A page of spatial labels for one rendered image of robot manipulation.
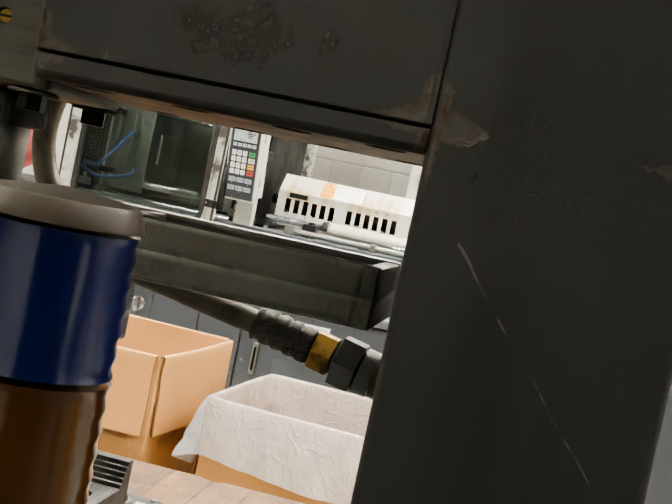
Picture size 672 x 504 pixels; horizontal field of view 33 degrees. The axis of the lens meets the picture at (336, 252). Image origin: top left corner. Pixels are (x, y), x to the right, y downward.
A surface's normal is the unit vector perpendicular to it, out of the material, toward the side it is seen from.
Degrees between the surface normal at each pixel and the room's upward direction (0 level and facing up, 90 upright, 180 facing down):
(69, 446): 104
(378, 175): 90
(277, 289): 90
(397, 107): 90
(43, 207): 72
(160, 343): 92
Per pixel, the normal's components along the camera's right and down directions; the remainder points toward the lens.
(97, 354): 0.88, -0.04
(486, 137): -0.17, 0.02
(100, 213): 0.66, -0.15
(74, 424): 0.72, 0.43
